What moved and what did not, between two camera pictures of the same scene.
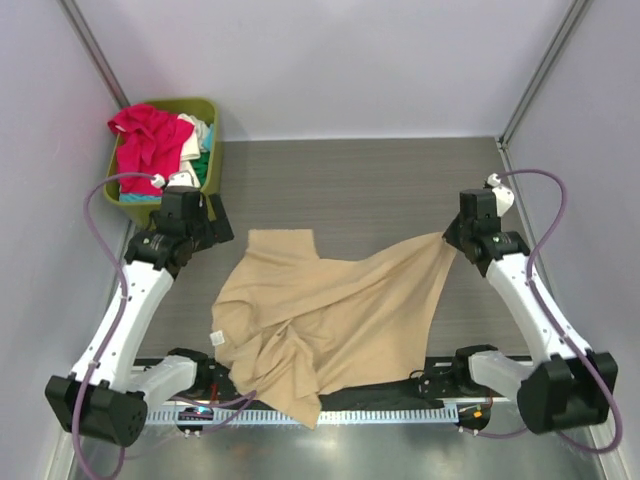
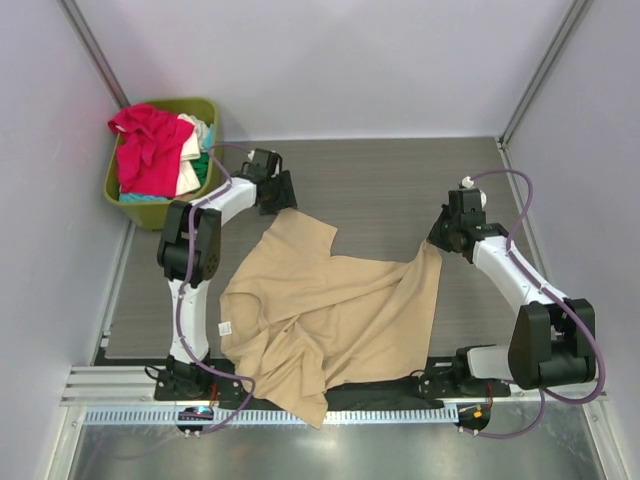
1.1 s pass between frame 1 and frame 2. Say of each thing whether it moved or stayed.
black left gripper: moved
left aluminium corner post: stayed
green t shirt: stayed
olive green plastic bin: stayed
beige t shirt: moved
